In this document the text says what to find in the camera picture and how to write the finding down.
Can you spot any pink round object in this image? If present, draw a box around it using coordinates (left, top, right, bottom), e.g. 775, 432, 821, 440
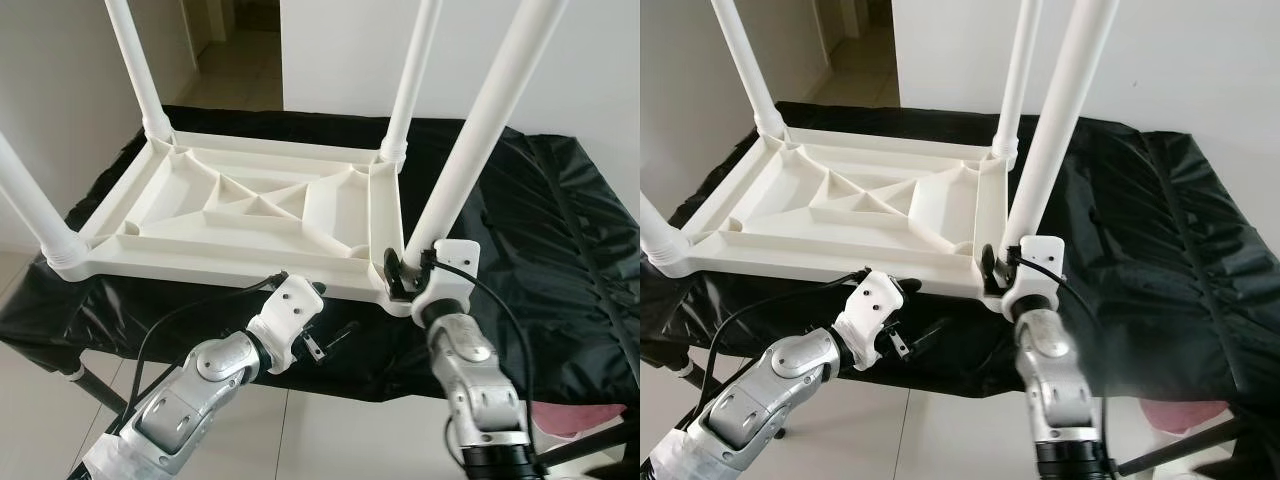
530, 402, 631, 437
1140, 398, 1233, 434

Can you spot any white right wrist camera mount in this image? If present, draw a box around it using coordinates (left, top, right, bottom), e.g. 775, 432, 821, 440
1003, 236, 1067, 319
412, 239, 483, 323

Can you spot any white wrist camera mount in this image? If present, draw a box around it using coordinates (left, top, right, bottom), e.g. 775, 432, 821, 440
412, 239, 483, 323
1003, 236, 1067, 319
832, 270, 906, 369
245, 277, 327, 373

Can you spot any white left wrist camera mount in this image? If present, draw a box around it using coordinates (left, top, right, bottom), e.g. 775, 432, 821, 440
245, 277, 327, 373
832, 270, 906, 369

